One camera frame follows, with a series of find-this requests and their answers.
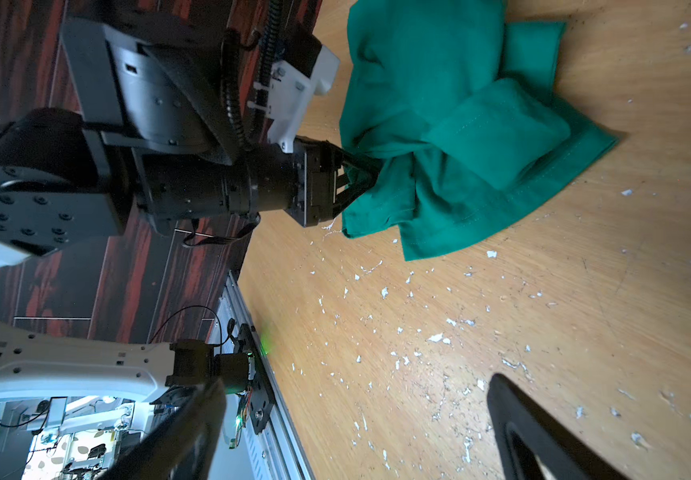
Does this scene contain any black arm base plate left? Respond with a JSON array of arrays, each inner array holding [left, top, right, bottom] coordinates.
[[235, 323, 277, 435]]

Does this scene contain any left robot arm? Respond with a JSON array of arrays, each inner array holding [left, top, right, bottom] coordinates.
[[0, 1, 379, 479]]

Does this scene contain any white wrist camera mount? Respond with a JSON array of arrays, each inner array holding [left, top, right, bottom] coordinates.
[[247, 46, 341, 154]]

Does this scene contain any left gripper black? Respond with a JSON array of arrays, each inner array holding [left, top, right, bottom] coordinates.
[[290, 137, 381, 227]]

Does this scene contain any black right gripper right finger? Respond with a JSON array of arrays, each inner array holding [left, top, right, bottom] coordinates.
[[487, 373, 625, 479]]

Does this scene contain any aluminium front rail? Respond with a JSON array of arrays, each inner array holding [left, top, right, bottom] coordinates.
[[203, 275, 315, 479]]

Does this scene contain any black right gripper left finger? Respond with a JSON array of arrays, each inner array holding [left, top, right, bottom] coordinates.
[[101, 378, 227, 479]]

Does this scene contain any green cloth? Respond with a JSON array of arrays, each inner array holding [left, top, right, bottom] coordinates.
[[340, 1, 617, 261]]

